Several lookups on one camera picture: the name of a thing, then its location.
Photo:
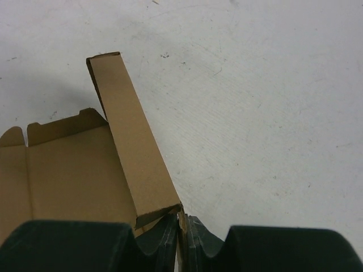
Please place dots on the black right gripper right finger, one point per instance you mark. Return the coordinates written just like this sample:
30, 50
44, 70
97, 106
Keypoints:
257, 248

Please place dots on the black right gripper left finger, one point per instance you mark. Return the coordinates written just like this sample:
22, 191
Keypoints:
51, 245

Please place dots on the brown cardboard paper box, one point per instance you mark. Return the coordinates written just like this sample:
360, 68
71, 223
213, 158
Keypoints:
92, 167

